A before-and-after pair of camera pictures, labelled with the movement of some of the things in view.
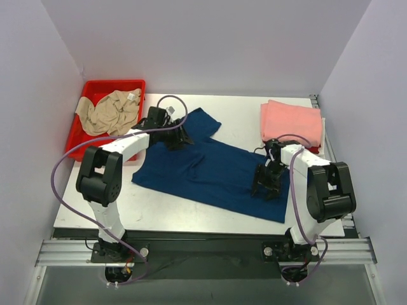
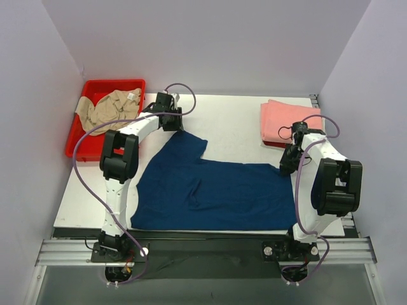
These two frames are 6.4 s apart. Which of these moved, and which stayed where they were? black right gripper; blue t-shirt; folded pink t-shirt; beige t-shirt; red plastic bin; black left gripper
Moved: black left gripper; blue t-shirt; black right gripper
Stayed: red plastic bin; beige t-shirt; folded pink t-shirt
